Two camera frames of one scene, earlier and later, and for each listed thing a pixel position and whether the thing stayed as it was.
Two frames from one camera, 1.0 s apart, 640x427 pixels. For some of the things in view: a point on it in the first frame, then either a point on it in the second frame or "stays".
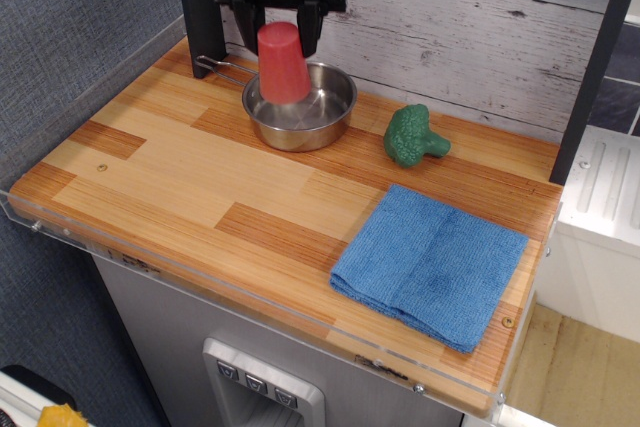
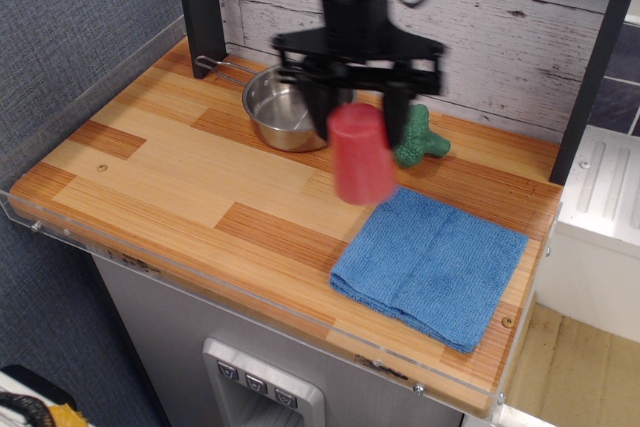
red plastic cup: [284, 71] -> [365, 165]
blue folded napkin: [449, 271] stays
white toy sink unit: [590, 265] stays
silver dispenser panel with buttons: [249, 391] stays
